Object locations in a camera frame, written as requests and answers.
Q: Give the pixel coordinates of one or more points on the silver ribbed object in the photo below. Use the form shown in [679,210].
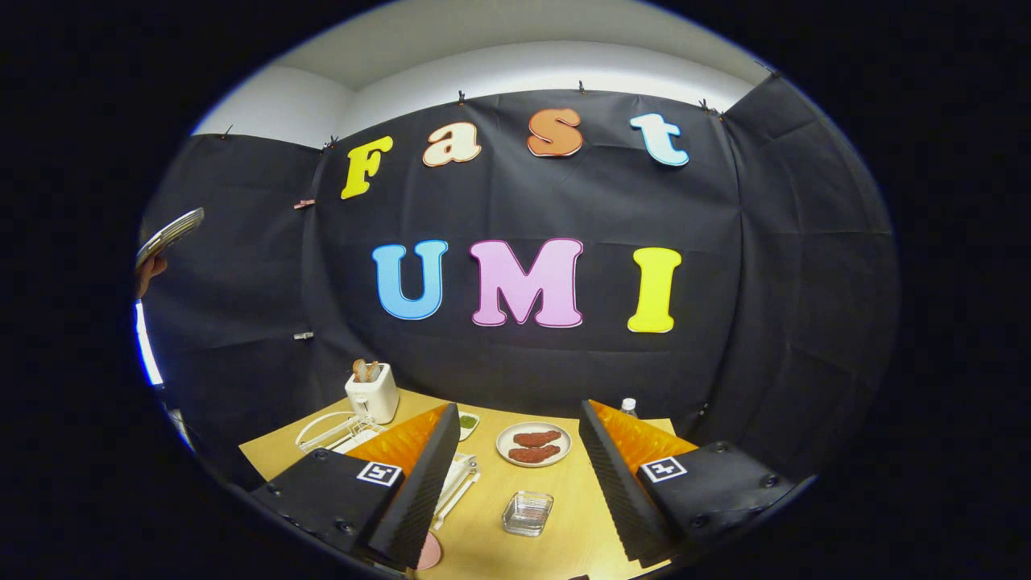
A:
[169,236]

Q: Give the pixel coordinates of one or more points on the toasted bread slice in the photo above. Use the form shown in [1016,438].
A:
[359,370]
[373,370]

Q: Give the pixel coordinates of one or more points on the black backdrop cloth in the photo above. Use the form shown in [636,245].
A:
[765,322]

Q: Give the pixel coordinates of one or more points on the pink plate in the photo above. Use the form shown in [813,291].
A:
[429,552]

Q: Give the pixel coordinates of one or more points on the white divided bean tray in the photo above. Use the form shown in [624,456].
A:
[469,423]

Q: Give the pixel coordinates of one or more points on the red meat piece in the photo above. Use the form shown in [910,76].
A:
[533,454]
[537,438]

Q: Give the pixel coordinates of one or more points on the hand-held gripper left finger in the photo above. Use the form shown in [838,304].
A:
[419,499]

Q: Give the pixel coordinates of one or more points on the white plate with meat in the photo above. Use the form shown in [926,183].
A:
[566,441]

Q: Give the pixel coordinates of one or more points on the white drip tray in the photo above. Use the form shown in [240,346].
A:
[354,441]

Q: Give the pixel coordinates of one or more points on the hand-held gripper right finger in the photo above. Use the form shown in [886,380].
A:
[620,499]

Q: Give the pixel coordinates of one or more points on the green label drink bottle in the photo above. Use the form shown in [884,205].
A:
[627,404]

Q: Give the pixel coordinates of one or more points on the white toaster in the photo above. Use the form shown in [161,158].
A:
[372,399]

